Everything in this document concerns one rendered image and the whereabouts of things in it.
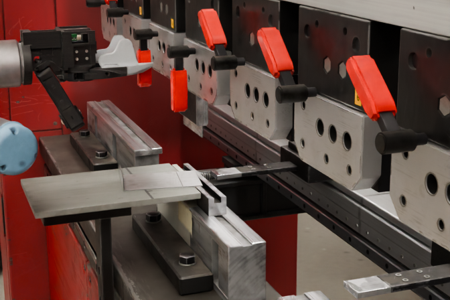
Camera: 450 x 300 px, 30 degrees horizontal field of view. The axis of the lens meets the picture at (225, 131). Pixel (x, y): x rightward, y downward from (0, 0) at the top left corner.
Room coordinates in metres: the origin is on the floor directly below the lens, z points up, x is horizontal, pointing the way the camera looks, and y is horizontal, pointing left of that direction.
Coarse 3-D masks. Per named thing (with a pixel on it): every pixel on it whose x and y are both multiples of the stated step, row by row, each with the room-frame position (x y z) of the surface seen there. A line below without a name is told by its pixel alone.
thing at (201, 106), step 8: (192, 96) 1.34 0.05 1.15; (192, 104) 1.34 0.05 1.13; (200, 104) 1.32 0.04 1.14; (184, 112) 1.38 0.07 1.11; (192, 112) 1.34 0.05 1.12; (200, 112) 1.32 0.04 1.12; (184, 120) 1.41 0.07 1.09; (192, 120) 1.34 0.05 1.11; (200, 120) 1.32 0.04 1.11; (192, 128) 1.37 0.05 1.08; (200, 128) 1.33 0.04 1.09; (200, 136) 1.33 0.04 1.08
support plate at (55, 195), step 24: (144, 168) 1.42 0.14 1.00; (168, 168) 1.42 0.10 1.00; (24, 192) 1.31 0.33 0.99; (48, 192) 1.29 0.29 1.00; (72, 192) 1.29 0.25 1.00; (96, 192) 1.29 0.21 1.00; (120, 192) 1.29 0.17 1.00; (144, 192) 1.29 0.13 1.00; (168, 192) 1.28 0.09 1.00; (192, 192) 1.28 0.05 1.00; (48, 216) 1.20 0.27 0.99
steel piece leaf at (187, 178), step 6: (180, 174) 1.38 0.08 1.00; (186, 174) 1.38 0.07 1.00; (192, 174) 1.38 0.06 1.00; (180, 180) 1.34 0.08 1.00; (186, 180) 1.34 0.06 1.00; (192, 180) 1.34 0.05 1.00; (198, 180) 1.34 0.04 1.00; (186, 186) 1.31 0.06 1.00; (192, 186) 1.31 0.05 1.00; (198, 186) 1.31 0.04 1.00
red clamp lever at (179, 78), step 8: (168, 48) 1.20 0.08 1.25; (176, 48) 1.20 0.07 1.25; (184, 48) 1.20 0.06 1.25; (192, 48) 1.21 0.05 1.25; (168, 56) 1.20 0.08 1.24; (176, 56) 1.19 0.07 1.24; (184, 56) 1.20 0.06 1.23; (176, 64) 1.20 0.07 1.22; (176, 72) 1.19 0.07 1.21; (184, 72) 1.20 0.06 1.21; (176, 80) 1.19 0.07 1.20; (184, 80) 1.20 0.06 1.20; (176, 88) 1.19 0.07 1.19; (184, 88) 1.20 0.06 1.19; (176, 96) 1.19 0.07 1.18; (184, 96) 1.20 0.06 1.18; (176, 104) 1.19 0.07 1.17; (184, 104) 1.20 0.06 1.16
